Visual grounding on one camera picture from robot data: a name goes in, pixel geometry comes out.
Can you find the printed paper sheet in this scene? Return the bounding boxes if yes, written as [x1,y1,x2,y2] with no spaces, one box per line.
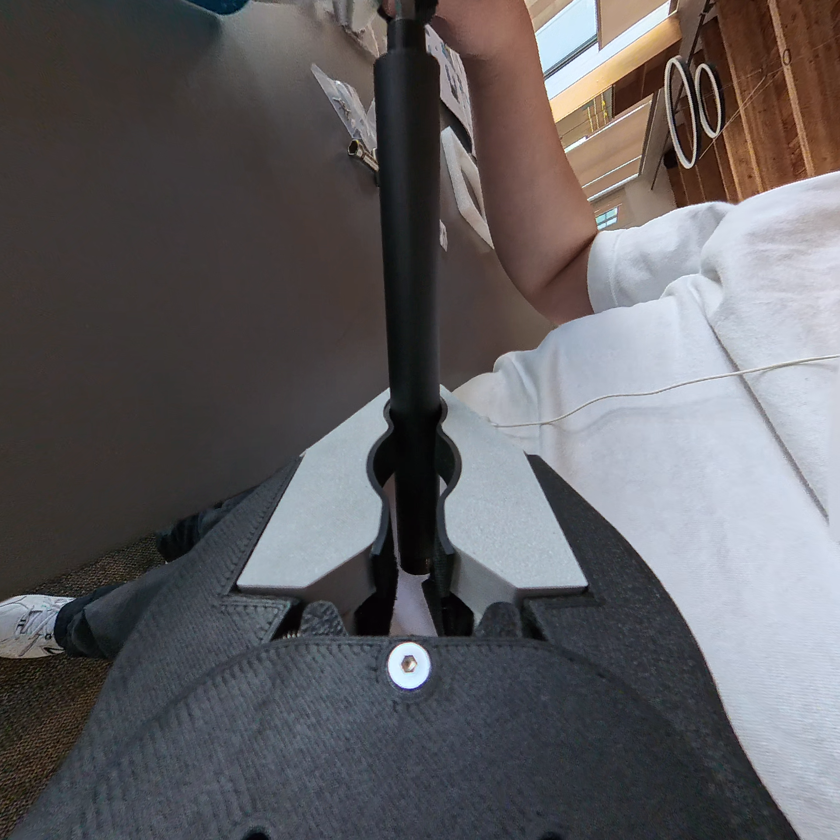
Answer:
[425,26,475,158]

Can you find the small ring ceiling lamp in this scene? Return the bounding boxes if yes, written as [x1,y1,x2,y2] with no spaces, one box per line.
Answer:
[692,62,726,139]

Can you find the black screwdriver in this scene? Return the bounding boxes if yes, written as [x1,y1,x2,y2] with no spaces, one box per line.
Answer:
[373,0,448,578]

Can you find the large ring ceiling lamp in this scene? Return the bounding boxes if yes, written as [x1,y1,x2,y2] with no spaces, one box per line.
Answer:
[663,56,703,170]

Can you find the metal cross wrench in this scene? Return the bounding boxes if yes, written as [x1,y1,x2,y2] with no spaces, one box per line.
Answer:
[346,138,382,188]

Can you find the thin white cord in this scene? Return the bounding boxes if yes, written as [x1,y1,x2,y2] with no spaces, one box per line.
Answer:
[489,353,840,429]

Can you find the white foam frame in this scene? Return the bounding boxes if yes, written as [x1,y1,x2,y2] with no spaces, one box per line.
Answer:
[440,128,494,250]

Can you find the person's right forearm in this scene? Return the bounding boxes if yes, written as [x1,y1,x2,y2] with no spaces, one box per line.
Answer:
[430,0,599,328]

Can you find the person's white shirt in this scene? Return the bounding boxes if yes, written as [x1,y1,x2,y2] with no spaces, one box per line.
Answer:
[453,172,840,840]

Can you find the person's white shoe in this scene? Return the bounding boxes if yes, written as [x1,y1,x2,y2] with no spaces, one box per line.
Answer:
[0,594,76,659]

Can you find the person's dark trousers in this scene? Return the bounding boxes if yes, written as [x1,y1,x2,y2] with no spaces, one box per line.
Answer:
[56,489,277,660]

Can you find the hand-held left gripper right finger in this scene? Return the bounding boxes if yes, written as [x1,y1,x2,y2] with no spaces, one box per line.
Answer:
[433,386,589,619]

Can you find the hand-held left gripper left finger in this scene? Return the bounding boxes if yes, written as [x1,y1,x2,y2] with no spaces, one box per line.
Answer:
[236,387,401,618]

